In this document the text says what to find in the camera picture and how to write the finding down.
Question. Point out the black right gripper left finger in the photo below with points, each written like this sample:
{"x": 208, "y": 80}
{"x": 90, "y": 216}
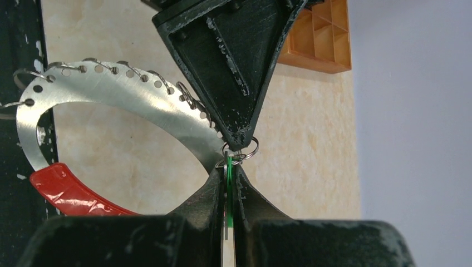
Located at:
{"x": 190, "y": 235}

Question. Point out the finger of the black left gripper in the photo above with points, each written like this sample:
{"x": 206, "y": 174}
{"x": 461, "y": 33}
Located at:
{"x": 227, "y": 51}

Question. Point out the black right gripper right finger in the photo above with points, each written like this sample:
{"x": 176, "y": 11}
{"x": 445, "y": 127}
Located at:
{"x": 265, "y": 236}

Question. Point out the green key tag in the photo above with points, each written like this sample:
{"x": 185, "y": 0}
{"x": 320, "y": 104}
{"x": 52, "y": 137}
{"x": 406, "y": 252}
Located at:
{"x": 229, "y": 192}

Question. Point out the large metal keyring red grip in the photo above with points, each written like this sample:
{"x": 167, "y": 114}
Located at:
{"x": 116, "y": 84}

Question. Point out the wooden compartment tray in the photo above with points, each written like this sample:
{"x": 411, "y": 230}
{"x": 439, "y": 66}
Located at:
{"x": 319, "y": 39}

